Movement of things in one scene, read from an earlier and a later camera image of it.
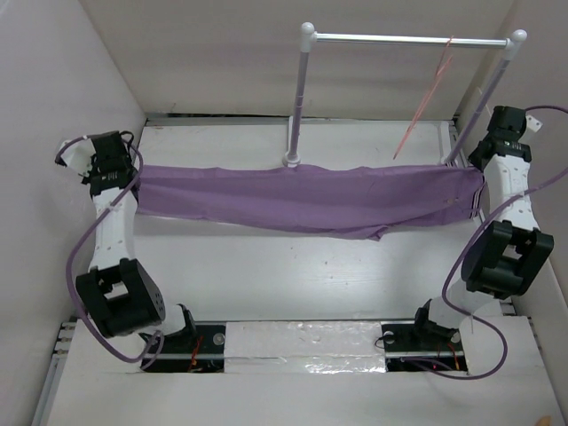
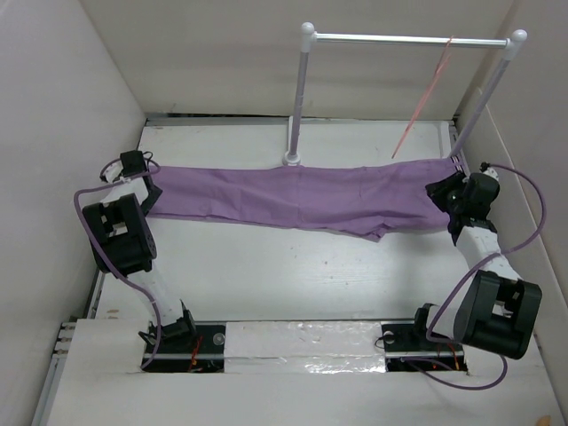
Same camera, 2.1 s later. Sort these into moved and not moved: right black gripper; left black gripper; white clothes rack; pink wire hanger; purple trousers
Moved: right black gripper; left black gripper
Not moved: pink wire hanger; purple trousers; white clothes rack
